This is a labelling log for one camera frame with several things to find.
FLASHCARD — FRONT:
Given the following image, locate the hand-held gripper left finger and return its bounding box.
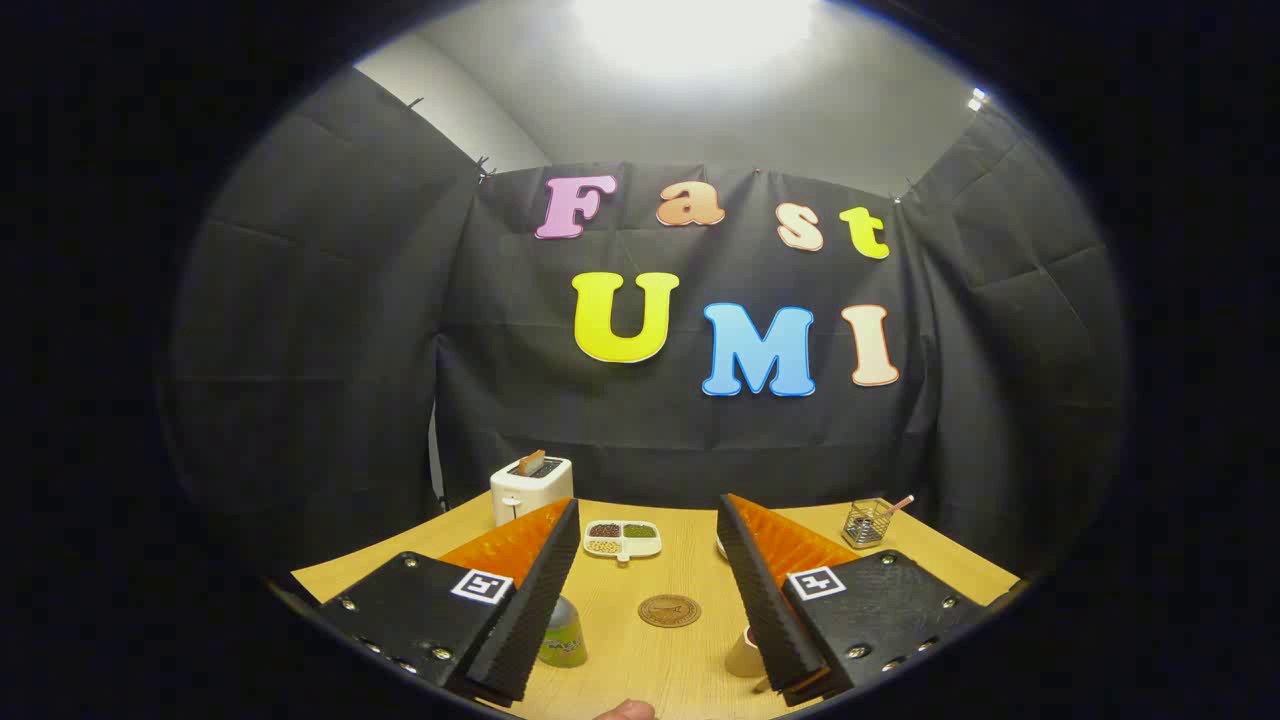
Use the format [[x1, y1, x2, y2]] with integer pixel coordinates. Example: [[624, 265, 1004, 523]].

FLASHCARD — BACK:
[[300, 497, 583, 709]]

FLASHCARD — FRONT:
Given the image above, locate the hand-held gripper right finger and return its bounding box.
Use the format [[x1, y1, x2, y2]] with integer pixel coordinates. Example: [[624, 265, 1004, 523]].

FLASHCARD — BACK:
[[716, 493, 1001, 709]]

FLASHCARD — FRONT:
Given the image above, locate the silver green juice bottle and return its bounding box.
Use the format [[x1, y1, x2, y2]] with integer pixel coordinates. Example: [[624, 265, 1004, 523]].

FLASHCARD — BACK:
[[538, 596, 589, 669]]

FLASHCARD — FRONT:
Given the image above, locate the beige cup with handle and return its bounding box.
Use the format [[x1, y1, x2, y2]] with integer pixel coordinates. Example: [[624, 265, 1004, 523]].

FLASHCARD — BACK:
[[725, 625, 776, 693]]

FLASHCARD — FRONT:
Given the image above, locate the round brown coaster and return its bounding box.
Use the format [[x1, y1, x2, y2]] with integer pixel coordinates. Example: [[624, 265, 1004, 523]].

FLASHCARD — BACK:
[[638, 594, 703, 629]]

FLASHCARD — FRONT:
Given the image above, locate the wooden table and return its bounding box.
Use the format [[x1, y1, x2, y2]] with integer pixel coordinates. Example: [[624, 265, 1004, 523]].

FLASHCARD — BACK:
[[290, 495, 1021, 720]]

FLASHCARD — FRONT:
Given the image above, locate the white divided bean dish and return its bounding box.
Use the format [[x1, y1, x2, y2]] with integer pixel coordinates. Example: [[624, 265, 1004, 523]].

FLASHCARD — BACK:
[[583, 519, 663, 564]]

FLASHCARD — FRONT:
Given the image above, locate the white toaster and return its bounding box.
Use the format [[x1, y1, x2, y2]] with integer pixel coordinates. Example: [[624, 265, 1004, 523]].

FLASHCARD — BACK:
[[490, 456, 575, 528]]

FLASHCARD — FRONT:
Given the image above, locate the wire mesh holder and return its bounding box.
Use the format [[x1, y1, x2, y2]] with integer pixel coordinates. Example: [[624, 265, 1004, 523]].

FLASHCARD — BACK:
[[842, 498, 894, 550]]

